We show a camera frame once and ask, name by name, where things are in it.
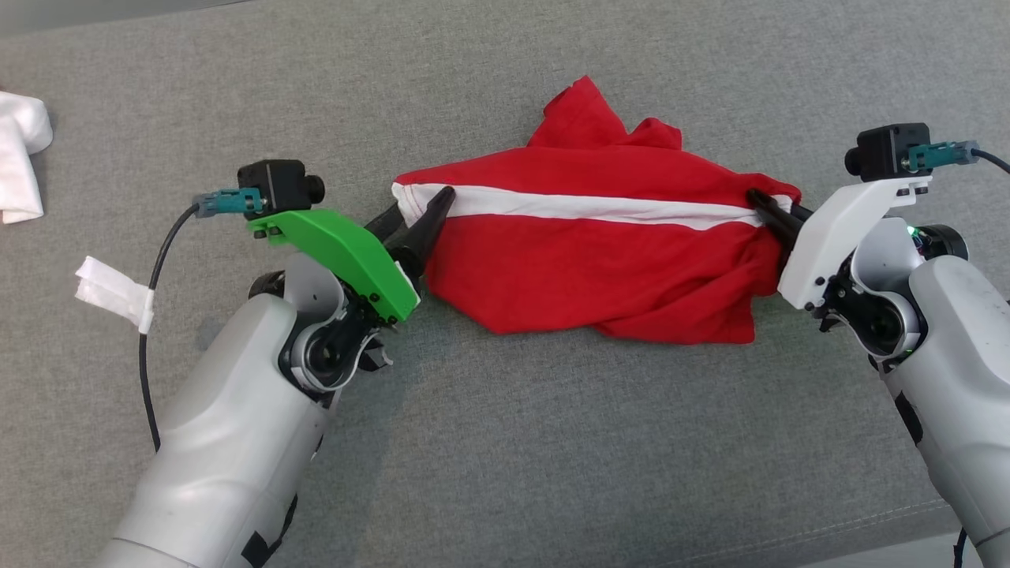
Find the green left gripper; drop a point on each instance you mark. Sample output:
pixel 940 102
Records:
pixel 347 252

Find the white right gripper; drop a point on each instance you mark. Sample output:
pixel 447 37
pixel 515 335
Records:
pixel 828 237

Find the red shorts with white trim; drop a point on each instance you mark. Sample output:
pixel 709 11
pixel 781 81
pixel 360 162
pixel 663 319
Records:
pixel 592 268

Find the red jersey with white sleeves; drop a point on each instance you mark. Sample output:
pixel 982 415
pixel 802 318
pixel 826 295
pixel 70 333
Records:
pixel 20 158

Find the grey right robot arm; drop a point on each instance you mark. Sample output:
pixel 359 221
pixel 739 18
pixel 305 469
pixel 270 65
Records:
pixel 963 355

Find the white tape flag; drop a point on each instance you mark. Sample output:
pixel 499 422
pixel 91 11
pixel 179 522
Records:
pixel 110 288

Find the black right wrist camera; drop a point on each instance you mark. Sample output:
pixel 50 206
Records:
pixel 880 150

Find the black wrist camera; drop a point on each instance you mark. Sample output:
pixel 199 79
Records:
pixel 276 185
pixel 880 150

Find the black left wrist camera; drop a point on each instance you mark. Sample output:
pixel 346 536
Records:
pixel 276 185

